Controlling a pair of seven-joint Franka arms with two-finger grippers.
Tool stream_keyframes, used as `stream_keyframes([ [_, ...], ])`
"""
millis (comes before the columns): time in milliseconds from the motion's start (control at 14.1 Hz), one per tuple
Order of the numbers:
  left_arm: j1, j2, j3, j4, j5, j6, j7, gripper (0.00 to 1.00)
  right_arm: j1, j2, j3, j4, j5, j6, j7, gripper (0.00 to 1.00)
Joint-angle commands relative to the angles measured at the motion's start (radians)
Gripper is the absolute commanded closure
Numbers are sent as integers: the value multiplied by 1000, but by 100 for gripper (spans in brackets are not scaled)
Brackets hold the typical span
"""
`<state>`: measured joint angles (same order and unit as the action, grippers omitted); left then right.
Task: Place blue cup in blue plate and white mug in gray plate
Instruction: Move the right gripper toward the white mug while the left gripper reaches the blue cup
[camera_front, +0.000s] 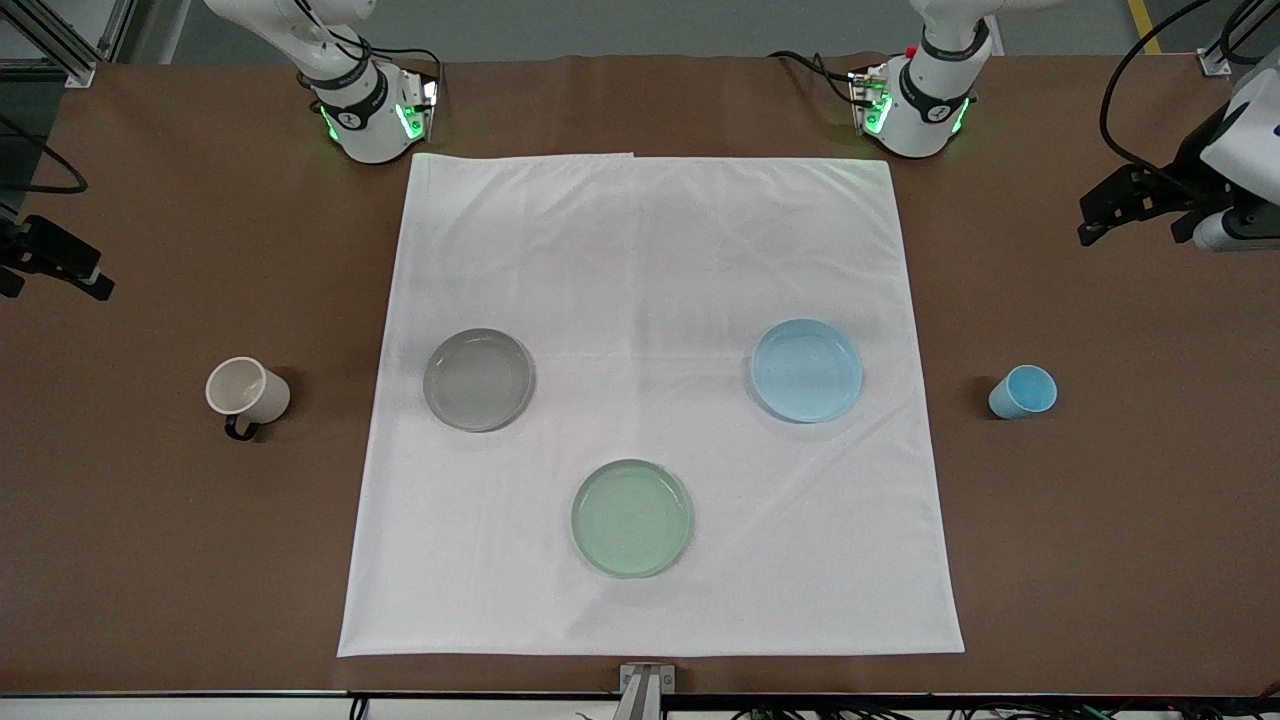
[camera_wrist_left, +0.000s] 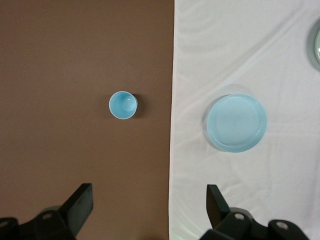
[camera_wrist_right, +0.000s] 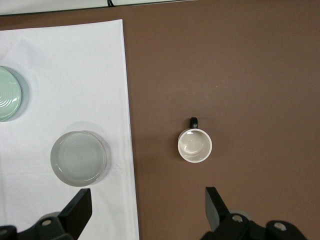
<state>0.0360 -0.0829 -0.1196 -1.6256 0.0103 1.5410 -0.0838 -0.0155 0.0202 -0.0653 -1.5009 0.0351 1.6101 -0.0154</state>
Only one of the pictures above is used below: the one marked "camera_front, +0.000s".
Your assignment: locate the blue plastic cup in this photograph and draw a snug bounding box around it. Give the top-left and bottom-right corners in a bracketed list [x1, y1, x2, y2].
[988, 364, 1059, 421]

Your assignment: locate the blue plate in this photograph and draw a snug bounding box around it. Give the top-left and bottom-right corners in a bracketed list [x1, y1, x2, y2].
[750, 318, 865, 424]

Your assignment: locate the gray plate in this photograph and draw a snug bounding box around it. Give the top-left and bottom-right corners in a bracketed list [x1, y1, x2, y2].
[422, 328, 536, 433]

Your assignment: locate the green plate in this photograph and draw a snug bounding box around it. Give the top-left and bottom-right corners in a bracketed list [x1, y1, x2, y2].
[571, 459, 694, 579]

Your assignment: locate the white cloth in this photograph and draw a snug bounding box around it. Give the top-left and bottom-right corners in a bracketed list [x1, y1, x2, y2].
[337, 152, 966, 659]

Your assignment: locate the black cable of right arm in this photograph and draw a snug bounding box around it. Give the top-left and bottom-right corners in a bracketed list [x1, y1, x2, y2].
[0, 114, 90, 196]

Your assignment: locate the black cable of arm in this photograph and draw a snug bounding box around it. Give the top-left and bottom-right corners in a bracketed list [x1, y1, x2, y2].
[1099, 0, 1263, 179]
[0, 114, 90, 196]

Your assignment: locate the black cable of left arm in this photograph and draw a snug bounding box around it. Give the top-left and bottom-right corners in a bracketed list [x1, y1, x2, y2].
[1099, 0, 1263, 179]

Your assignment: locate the aluminium frame profile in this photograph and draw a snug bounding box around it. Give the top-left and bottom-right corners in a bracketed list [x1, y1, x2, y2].
[0, 0, 136, 89]
[1198, 0, 1280, 79]

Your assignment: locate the white mug with black handle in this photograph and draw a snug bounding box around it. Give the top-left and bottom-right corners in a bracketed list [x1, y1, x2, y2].
[205, 356, 292, 442]

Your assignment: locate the black base cable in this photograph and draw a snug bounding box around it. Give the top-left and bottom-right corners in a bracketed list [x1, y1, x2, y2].
[330, 35, 447, 113]
[768, 49, 863, 107]

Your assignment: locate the grey metal table bracket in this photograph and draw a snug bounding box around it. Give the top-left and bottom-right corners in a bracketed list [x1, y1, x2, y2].
[618, 663, 678, 720]

